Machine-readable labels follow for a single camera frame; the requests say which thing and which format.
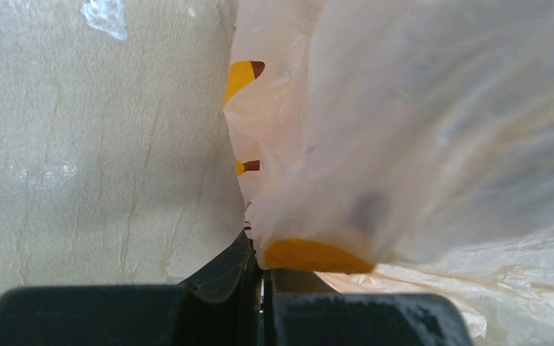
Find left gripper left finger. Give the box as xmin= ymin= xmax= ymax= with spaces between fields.
xmin=0 ymin=234 xmax=261 ymax=345

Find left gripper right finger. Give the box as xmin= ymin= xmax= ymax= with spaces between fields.
xmin=264 ymin=270 xmax=472 ymax=346

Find orange plastic bag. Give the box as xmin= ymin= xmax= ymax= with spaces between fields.
xmin=225 ymin=1 xmax=554 ymax=345

